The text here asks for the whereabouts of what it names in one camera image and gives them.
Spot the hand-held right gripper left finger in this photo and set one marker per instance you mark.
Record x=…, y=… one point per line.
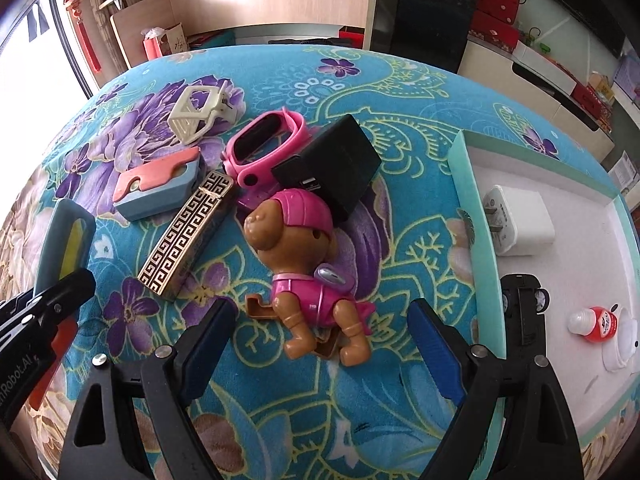
x=207, y=345

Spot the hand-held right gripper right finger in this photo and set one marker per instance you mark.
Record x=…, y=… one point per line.
x=437, y=355

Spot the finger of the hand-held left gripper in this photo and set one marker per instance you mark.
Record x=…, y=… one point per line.
x=65, y=295

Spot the large orange toy knife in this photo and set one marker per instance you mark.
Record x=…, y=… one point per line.
x=65, y=340

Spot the blue yellow toy knife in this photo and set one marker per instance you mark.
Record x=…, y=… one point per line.
x=52, y=250

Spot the black toy car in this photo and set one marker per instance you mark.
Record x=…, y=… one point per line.
x=525, y=310

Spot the gold black patterned lighter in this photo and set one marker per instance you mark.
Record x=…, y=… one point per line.
x=185, y=235

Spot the small blue orange toy knife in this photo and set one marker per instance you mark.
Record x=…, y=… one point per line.
x=160, y=195

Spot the teal white box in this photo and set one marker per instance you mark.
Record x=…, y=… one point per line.
x=550, y=270

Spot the pink brown puppy toy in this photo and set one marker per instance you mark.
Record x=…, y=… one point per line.
x=300, y=225

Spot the white charger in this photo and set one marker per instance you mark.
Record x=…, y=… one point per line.
x=525, y=220

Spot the red toothpaste tube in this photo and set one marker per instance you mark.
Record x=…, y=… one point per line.
x=597, y=325

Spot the white plastic toy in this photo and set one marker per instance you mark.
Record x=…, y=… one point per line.
x=625, y=355

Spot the cream plastic clip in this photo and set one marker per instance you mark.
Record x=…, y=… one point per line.
x=182, y=120

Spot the black charger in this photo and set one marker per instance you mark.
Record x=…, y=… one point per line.
x=340, y=155

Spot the pink kids watch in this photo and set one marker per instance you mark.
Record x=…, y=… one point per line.
x=250, y=175

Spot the floral blanket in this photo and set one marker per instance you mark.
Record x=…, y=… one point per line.
x=415, y=105

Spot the white cardboard box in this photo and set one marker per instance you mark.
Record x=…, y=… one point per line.
x=621, y=170

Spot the red gift bag with plastic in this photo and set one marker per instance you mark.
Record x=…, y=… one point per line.
x=152, y=45

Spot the red hanging ornament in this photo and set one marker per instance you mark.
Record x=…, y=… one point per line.
x=82, y=25

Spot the hanging dark clothes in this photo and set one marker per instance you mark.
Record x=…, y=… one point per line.
x=39, y=20

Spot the beige paper bag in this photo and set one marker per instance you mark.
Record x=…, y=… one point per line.
x=176, y=40

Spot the cream television stand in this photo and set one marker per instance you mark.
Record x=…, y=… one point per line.
x=500, y=80

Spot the red flat box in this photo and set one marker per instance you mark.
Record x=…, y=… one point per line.
x=590, y=105

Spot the black tool case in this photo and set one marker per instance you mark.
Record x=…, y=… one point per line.
x=302, y=41

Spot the red gift box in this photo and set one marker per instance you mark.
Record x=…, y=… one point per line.
x=492, y=32

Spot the small red box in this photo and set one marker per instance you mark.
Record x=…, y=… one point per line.
x=352, y=36

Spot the purple box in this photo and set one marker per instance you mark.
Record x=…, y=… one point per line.
x=627, y=80

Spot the black water dispenser cabinet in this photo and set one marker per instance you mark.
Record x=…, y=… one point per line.
x=430, y=15

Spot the wooden desk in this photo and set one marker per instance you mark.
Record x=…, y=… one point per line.
x=275, y=0

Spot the black television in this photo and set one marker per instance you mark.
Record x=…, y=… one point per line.
x=575, y=0

